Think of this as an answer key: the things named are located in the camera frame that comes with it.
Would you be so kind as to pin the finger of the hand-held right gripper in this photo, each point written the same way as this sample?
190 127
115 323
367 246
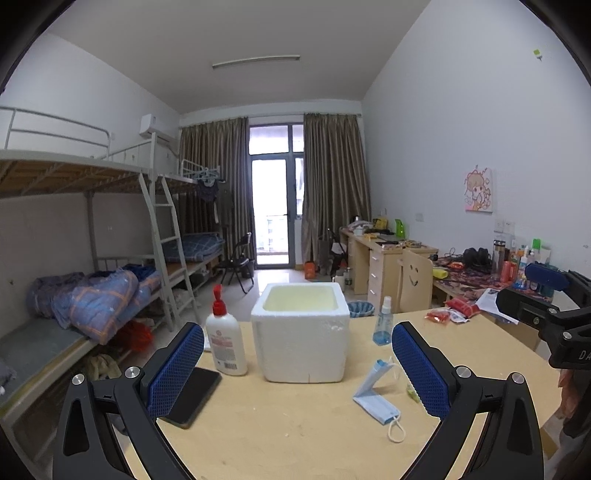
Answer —
524 307
547 274

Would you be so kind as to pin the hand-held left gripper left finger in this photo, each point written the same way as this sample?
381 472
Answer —
178 369

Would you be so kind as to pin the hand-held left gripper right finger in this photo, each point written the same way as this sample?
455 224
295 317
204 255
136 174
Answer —
420 369

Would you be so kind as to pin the white foam box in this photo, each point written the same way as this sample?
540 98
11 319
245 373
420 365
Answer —
300 346

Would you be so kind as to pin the small green wrapper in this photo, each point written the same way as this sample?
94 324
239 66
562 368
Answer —
412 392

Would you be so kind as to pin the cluster of toiletry bottles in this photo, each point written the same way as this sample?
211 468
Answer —
517 267

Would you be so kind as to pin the black smartphone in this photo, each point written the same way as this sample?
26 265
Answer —
198 392

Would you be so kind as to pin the white paper sheet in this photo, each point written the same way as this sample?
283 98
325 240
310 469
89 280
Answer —
489 302

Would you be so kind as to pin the steel thermos bottle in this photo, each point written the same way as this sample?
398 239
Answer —
498 258

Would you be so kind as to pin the red cloth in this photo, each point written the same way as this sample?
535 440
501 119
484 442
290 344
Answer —
137 336

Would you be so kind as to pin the blue face mask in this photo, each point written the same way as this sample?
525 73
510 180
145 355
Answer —
376 399

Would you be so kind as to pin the white lotion bottle red pump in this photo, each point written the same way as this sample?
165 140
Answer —
226 346

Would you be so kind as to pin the small red snack packet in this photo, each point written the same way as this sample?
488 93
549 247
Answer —
437 317

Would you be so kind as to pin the blue spray bottle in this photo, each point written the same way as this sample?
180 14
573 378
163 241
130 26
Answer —
383 327

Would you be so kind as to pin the desk with patterned cloth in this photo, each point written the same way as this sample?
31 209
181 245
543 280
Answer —
471 281

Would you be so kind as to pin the large red snack packet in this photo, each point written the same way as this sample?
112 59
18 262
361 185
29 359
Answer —
463 307

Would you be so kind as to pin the black headphones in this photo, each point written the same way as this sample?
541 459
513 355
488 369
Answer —
477 257

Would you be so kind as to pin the beige cloth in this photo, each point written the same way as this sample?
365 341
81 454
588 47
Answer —
102 367

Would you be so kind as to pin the blue woven trash bin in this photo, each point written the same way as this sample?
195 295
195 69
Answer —
361 309

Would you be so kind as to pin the wooden chair with smiley back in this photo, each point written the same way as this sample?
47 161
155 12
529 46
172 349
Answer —
415 277

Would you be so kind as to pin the small grey metal bunk bed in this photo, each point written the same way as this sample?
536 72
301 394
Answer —
198 270

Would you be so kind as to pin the blue plaid quilt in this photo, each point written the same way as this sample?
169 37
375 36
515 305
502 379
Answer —
97 304

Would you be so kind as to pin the light wooden desk with drawers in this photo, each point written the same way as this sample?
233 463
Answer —
378 267

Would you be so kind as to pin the black folding chair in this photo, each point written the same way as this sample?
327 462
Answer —
235 265

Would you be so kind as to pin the folded blue checked bedding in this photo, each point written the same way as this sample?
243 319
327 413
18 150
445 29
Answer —
198 244

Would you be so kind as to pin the green plastic holder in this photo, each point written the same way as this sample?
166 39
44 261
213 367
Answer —
400 229

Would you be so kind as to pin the black metal rack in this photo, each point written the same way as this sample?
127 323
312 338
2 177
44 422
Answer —
337 251

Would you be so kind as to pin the grey metal bed ladder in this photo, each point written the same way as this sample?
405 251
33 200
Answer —
168 221

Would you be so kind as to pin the orange bag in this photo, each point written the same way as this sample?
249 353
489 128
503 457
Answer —
310 270

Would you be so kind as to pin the yellow box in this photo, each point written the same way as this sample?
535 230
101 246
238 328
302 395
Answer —
380 223

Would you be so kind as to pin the dark hanging clothes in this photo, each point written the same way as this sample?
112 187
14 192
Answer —
207 191

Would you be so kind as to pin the glass balcony door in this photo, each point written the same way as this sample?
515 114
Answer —
274 207

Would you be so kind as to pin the brown curtain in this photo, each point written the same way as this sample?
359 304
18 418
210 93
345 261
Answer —
337 175
231 161

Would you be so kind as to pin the large grey metal bunk bed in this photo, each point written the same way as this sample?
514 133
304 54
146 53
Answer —
55 173

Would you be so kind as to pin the white air conditioner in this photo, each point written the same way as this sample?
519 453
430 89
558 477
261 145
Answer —
157 125

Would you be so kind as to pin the long ceiling light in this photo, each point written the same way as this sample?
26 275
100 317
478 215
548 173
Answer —
256 62

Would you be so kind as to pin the white wall switch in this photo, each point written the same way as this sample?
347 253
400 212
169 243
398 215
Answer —
504 226

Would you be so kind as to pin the cartoon wall poster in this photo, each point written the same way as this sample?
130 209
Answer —
479 190

